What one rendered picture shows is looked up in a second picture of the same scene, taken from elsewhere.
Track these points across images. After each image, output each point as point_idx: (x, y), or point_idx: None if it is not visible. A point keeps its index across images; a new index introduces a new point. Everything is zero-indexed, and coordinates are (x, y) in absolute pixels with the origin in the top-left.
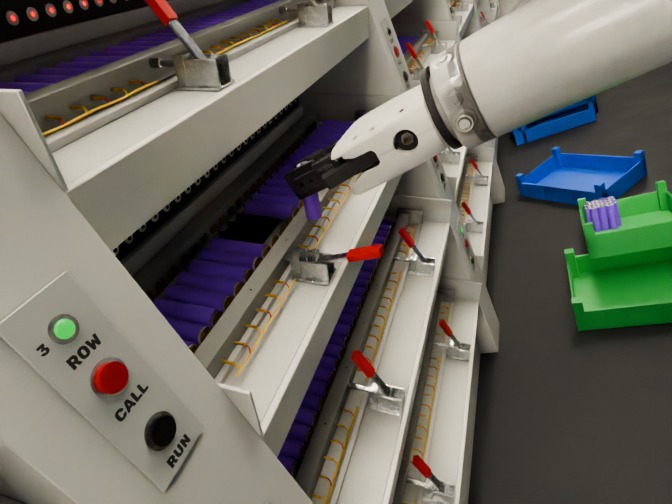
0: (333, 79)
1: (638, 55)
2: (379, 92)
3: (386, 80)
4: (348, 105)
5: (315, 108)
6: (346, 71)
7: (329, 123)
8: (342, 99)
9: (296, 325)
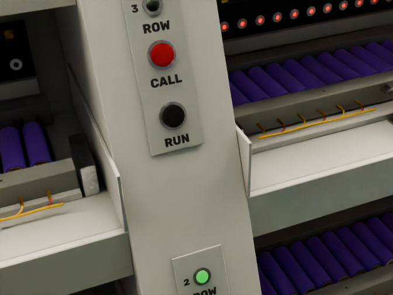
0: (74, 57)
1: None
2: (99, 124)
3: (99, 108)
4: (84, 116)
5: (72, 92)
6: (77, 53)
7: (25, 133)
8: (80, 100)
9: None
